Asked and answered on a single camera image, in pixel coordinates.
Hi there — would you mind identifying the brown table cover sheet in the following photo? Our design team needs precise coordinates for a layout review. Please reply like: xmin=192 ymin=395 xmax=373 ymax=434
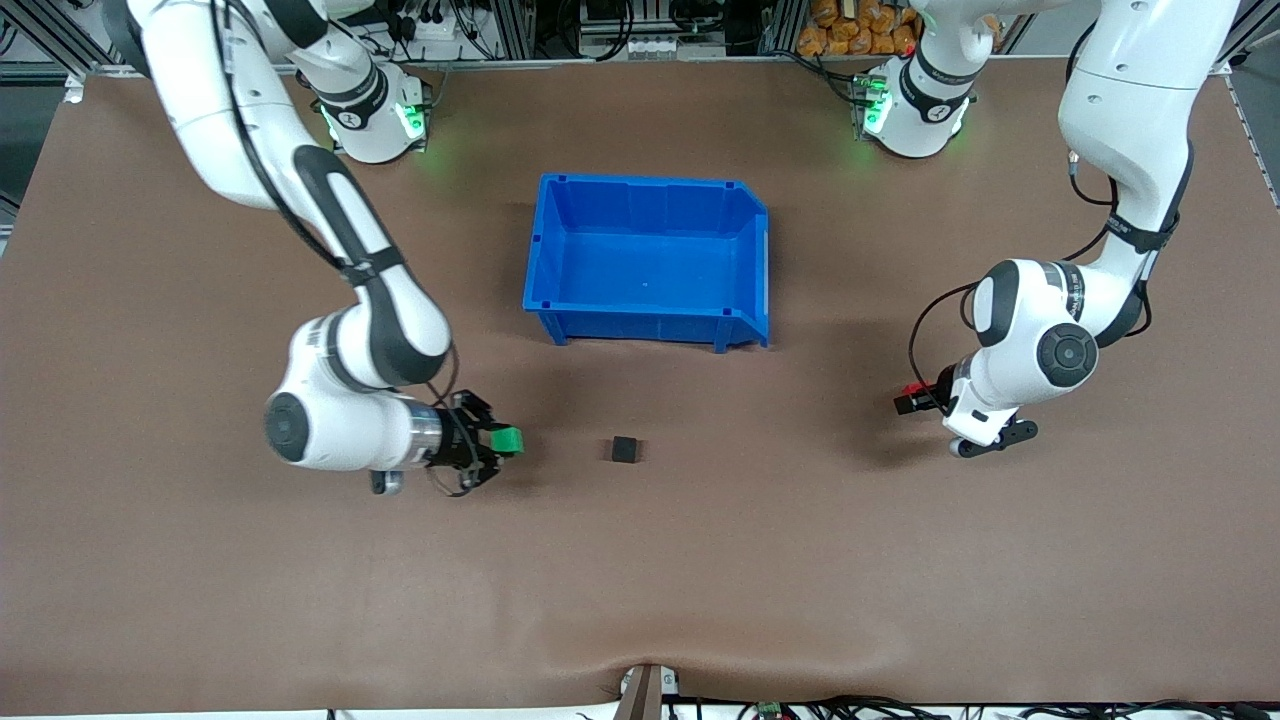
xmin=0 ymin=58 xmax=1280 ymax=713

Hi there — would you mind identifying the blue plastic storage bin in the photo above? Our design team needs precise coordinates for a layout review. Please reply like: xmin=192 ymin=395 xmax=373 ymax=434
xmin=522 ymin=173 xmax=771 ymax=353

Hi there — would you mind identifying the brown wooden piece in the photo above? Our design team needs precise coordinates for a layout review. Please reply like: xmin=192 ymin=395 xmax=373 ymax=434
xmin=615 ymin=665 xmax=666 ymax=720

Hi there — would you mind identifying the bag of orange items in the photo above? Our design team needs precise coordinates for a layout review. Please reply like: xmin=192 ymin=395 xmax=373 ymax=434
xmin=797 ymin=0 xmax=921 ymax=57

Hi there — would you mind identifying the white power strip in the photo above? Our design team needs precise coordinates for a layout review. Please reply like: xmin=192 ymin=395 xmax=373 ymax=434
xmin=395 ymin=5 xmax=471 ymax=43

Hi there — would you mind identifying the slanted aluminium profile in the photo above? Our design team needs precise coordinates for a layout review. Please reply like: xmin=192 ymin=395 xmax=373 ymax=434
xmin=20 ymin=0 xmax=111 ymax=76
xmin=1222 ymin=0 xmax=1280 ymax=76

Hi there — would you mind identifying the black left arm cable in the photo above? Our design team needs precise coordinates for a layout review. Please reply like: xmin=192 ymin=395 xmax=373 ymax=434
xmin=907 ymin=282 xmax=979 ymax=393

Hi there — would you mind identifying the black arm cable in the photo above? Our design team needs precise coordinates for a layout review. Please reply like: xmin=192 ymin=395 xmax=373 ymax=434
xmin=907 ymin=282 xmax=979 ymax=393
xmin=220 ymin=0 xmax=351 ymax=276

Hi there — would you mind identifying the long aluminium frame rail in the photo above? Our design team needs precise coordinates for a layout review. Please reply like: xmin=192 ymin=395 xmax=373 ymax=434
xmin=85 ymin=55 xmax=871 ymax=76

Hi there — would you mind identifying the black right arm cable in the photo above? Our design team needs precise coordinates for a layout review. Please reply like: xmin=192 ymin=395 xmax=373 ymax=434
xmin=220 ymin=0 xmax=351 ymax=276

